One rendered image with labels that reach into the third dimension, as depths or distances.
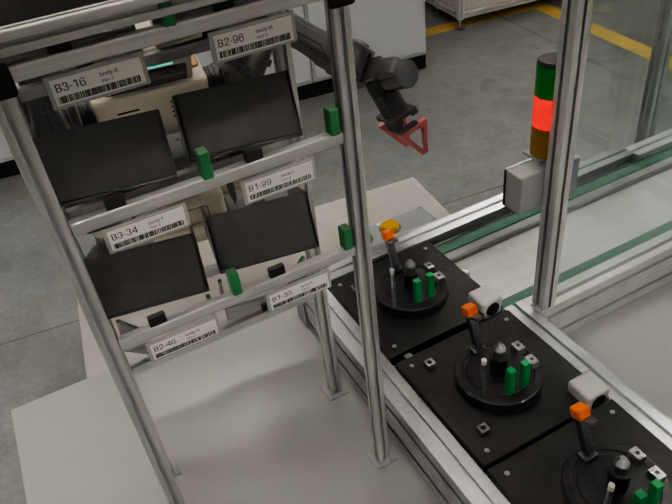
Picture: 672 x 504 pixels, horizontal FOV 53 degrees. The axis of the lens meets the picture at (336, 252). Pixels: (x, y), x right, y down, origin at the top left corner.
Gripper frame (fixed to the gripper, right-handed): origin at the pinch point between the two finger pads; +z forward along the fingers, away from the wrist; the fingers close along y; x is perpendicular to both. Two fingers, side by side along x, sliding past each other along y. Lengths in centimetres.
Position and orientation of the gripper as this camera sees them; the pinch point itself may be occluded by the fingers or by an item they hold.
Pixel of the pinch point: (414, 146)
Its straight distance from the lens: 151.6
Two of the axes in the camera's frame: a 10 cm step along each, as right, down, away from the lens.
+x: 8.1, -5.9, 0.6
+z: 5.1, 7.4, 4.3
